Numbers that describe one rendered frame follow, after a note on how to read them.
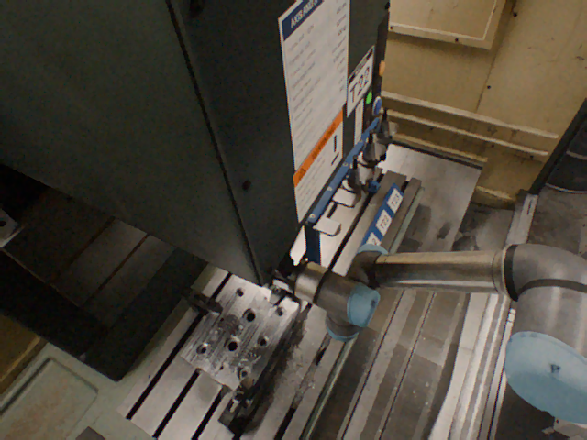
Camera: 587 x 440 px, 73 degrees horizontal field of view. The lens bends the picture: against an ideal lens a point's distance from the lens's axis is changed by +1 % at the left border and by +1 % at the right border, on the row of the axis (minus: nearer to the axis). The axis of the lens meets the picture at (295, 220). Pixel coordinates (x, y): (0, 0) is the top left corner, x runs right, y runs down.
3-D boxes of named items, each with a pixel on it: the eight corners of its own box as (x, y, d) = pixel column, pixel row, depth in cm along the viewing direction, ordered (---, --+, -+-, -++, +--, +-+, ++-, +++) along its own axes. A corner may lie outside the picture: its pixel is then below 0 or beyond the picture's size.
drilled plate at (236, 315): (300, 311, 122) (299, 304, 118) (250, 401, 108) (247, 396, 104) (238, 281, 130) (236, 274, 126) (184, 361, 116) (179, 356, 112)
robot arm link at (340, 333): (371, 307, 91) (376, 286, 82) (351, 351, 85) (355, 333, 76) (339, 292, 93) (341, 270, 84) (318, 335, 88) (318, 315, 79)
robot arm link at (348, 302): (363, 337, 76) (368, 321, 69) (312, 313, 79) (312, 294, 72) (379, 303, 80) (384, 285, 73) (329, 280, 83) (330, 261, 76)
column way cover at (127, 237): (199, 225, 150) (148, 116, 109) (110, 334, 127) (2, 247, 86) (189, 220, 152) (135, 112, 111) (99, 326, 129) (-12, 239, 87)
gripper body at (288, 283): (245, 280, 85) (293, 303, 81) (238, 259, 78) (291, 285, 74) (263, 252, 89) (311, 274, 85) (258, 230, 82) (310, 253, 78)
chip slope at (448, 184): (466, 204, 180) (483, 164, 159) (415, 339, 146) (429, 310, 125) (295, 149, 211) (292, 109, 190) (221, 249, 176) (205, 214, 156)
